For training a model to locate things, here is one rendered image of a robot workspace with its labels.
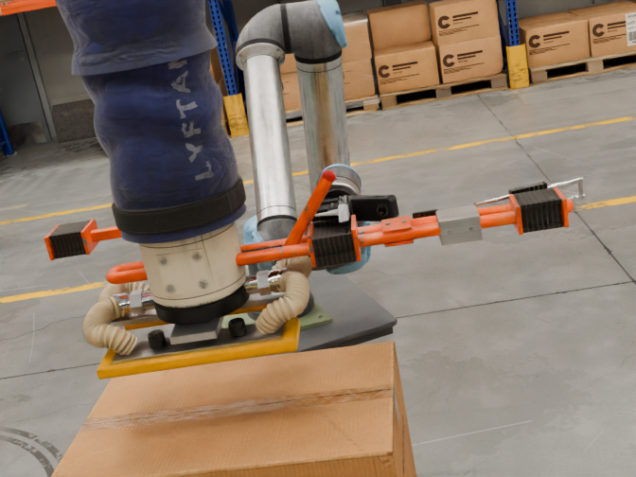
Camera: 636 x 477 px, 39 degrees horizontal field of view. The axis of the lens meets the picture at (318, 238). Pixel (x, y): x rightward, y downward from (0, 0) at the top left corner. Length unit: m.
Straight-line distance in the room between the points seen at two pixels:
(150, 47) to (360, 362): 0.74
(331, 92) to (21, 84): 8.52
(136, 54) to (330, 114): 0.90
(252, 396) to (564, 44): 7.50
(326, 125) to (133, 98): 0.89
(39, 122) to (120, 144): 9.14
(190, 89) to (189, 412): 0.62
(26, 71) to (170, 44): 9.14
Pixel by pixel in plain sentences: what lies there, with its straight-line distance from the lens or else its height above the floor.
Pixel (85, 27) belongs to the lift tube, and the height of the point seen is 1.67.
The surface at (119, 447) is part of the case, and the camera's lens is 1.69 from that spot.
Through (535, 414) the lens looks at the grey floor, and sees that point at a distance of 3.36.
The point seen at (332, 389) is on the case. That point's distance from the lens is 1.70.
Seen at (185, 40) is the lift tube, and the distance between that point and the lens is 1.43.
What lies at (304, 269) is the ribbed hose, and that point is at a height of 1.19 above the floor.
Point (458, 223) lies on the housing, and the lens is 1.53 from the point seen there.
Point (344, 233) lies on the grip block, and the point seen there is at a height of 1.26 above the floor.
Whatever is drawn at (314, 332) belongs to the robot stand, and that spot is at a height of 0.75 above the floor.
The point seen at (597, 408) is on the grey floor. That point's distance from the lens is 3.37.
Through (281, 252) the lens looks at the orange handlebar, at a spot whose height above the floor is 1.24.
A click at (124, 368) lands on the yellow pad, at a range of 1.54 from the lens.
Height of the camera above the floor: 1.75
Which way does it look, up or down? 19 degrees down
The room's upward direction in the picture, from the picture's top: 11 degrees counter-clockwise
